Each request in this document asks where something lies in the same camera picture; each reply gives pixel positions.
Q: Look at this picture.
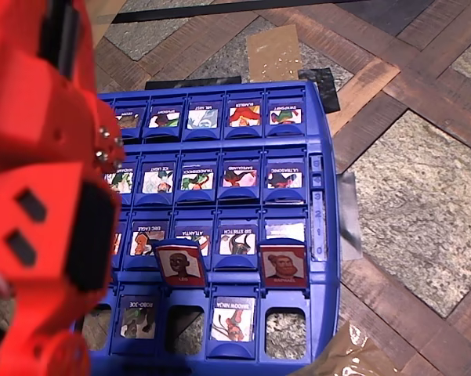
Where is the red card tile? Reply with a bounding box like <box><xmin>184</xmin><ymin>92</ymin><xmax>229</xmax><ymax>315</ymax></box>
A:
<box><xmin>258</xmin><ymin>238</ymin><xmax>310</xmax><ymax>290</ymax></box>
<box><xmin>153</xmin><ymin>239</ymin><xmax>208</xmax><ymax>287</ymax></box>

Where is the flip tile Robo-Joe card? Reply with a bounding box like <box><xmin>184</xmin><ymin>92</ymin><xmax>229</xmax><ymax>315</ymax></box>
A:
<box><xmin>110</xmin><ymin>284</ymin><xmax>164</xmax><ymax>356</ymax></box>

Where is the flip tile Zap card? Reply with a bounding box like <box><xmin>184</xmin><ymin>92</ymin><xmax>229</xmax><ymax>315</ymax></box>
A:
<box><xmin>110</xmin><ymin>219</ymin><xmax>129</xmax><ymax>271</ymax></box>

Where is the flip tile Eric Eagle card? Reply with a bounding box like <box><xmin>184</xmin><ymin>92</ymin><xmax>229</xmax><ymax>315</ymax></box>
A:
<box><xmin>121</xmin><ymin>210</ymin><xmax>172</xmax><ymax>271</ymax></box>

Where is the flip tile Atlanta card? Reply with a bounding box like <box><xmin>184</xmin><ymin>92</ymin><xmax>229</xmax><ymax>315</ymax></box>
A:
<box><xmin>170</xmin><ymin>209</ymin><xmax>216</xmax><ymax>271</ymax></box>

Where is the flip tile Shadow Ninja card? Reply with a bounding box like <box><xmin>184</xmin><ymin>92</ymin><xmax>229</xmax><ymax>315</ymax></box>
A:
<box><xmin>205</xmin><ymin>284</ymin><xmax>259</xmax><ymax>360</ymax></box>

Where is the flip tile Sir Stretch card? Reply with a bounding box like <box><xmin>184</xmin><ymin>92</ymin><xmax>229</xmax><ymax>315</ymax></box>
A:
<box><xmin>212</xmin><ymin>209</ymin><xmax>259</xmax><ymax>271</ymax></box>

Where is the flip tile Gecon card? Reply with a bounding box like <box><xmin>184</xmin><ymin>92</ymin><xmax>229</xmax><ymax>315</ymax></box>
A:
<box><xmin>112</xmin><ymin>98</ymin><xmax>147</xmax><ymax>141</ymax></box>

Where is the flip tile Sprocket card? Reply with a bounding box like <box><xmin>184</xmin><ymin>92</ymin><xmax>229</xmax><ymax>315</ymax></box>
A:
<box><xmin>142</xmin><ymin>95</ymin><xmax>185</xmax><ymax>142</ymax></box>

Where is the flip tile Safeguard card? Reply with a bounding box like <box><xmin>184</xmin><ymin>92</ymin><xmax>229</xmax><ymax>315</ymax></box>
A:
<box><xmin>217</xmin><ymin>150</ymin><xmax>262</xmax><ymax>203</ymax></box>

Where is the flip tile blank silvery card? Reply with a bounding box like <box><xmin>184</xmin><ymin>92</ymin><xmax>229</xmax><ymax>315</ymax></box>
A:
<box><xmin>260</xmin><ymin>209</ymin><xmax>309</xmax><ymax>246</ymax></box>

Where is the flip tile Mr Mist card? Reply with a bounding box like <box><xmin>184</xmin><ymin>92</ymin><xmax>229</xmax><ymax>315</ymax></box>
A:
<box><xmin>182</xmin><ymin>92</ymin><xmax>224</xmax><ymax>141</ymax></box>

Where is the blue guess who game board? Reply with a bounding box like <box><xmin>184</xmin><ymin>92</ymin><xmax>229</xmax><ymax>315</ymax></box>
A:
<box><xmin>74</xmin><ymin>80</ymin><xmax>342</xmax><ymax>376</ymax></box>

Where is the flip tile Ultrasonic card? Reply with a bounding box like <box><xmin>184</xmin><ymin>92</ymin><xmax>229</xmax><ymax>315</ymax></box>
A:
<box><xmin>261</xmin><ymin>149</ymin><xmax>307</xmax><ymax>204</ymax></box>

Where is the flip tile Rumbler card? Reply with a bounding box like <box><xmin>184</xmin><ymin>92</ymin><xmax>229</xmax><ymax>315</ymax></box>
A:
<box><xmin>223</xmin><ymin>91</ymin><xmax>264</xmax><ymax>140</ymax></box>

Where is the crumpled brown packing tape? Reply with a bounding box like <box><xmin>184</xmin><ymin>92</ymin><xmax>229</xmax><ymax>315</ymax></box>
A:
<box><xmin>292</xmin><ymin>320</ymin><xmax>404</xmax><ymax>376</ymax></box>

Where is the brown cardboard box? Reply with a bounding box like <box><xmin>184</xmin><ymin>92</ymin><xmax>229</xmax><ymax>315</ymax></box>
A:
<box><xmin>86</xmin><ymin>0</ymin><xmax>126</xmax><ymax>47</ymax></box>

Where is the grey silvery tape piece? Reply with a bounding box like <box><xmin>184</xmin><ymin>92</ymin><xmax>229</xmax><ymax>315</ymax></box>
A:
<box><xmin>335</xmin><ymin>171</ymin><xmax>364</xmax><ymax>262</ymax></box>

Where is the long black tape strip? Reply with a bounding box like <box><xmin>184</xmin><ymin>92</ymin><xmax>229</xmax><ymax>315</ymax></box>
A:
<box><xmin>111</xmin><ymin>0</ymin><xmax>361</xmax><ymax>24</ymax></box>

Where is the brown tape patch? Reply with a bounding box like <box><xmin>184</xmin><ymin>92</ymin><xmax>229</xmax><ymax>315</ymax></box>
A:
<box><xmin>245</xmin><ymin>23</ymin><xmax>303</xmax><ymax>83</ymax></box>

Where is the black tape patch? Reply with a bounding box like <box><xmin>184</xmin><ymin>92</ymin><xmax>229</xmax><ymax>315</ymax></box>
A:
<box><xmin>297</xmin><ymin>67</ymin><xmax>341</xmax><ymax>114</ymax></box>

